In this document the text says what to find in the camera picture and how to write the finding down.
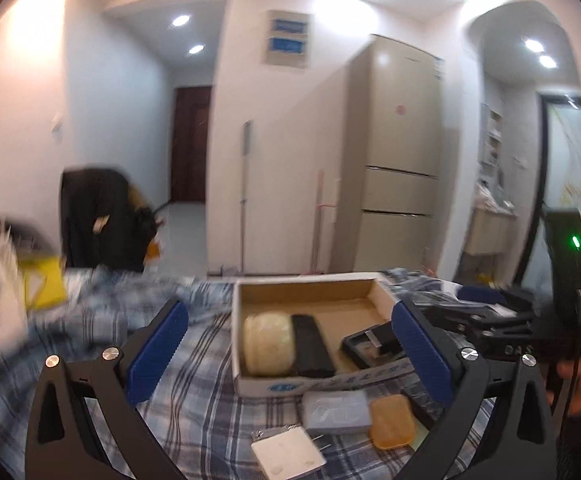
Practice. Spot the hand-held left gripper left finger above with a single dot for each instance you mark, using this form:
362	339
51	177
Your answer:
158	345

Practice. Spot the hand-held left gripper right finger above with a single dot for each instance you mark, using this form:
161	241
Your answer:
420	355

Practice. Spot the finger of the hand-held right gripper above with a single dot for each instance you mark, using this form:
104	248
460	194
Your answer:
480	294
490	322

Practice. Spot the black box with white print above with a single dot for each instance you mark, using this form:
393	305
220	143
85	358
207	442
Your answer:
413	397

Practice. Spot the black square tray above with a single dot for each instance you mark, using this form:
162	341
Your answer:
370	349

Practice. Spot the orange plastic soap box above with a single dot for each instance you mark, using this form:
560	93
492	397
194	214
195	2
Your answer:
393	422

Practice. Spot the shallow cardboard box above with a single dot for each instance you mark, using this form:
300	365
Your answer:
340	305

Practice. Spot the small silver box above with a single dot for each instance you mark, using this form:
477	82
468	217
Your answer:
335	410

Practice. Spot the black remote control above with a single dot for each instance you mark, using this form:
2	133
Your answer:
311	345

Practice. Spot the cream tape roll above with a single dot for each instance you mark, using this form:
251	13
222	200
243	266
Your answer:
268	342

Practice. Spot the white square charger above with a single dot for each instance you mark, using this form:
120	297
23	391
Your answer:
285	455

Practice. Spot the blue plaid shirt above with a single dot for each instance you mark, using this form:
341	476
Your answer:
205	385

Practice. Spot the beige vanity cabinet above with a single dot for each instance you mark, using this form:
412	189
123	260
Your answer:
490	232

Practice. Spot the pink towel pile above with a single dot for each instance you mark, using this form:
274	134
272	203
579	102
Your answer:
488	195

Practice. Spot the yellow box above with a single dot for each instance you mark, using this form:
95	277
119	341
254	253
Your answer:
43	280

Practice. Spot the black jacket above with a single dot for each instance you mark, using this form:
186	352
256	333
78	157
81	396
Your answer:
100	210

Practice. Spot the beige refrigerator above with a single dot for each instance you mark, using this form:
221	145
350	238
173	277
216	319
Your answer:
400	160

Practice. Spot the dark brown door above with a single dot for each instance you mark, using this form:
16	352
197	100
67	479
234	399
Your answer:
190	145

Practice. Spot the ceiling spotlight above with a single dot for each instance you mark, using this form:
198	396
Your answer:
196	49
534	45
547	61
180	20

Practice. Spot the wall niche shelf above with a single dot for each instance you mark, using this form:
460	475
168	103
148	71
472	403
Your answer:
493	135

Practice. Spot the wall electrical panel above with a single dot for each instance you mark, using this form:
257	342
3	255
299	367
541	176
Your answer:
286	37

